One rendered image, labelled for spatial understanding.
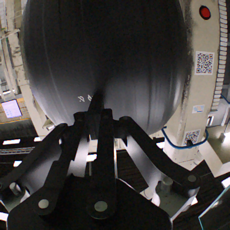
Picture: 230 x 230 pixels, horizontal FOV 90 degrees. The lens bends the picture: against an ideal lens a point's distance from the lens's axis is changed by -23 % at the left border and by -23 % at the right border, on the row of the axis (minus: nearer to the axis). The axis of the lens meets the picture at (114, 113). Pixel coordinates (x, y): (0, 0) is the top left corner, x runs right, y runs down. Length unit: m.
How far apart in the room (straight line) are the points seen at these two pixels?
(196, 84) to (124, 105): 0.31
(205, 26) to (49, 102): 0.44
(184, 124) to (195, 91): 0.13
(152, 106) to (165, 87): 0.04
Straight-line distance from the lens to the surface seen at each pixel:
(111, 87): 0.21
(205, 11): 0.48
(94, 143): 0.87
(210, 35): 0.49
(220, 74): 0.56
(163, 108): 0.25
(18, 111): 4.58
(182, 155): 0.67
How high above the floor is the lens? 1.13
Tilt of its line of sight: 31 degrees up
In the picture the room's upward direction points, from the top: 174 degrees clockwise
